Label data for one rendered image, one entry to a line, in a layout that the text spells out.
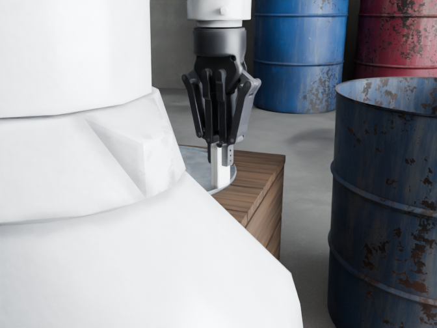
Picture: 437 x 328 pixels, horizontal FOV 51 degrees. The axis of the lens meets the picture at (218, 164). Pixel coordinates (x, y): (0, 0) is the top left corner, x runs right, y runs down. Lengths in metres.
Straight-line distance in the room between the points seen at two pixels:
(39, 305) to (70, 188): 0.04
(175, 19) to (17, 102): 3.56
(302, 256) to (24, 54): 1.13
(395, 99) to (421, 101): 0.06
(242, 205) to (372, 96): 0.51
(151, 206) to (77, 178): 0.03
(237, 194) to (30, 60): 0.57
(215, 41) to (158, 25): 3.16
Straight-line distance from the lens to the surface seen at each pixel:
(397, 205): 0.80
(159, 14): 3.78
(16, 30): 0.17
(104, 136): 0.18
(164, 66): 3.79
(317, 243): 1.33
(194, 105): 0.69
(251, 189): 0.74
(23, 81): 0.18
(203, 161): 0.86
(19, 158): 0.17
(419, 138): 0.76
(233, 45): 0.63
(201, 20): 0.64
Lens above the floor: 0.63
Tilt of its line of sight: 19 degrees down
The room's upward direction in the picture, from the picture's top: straight up
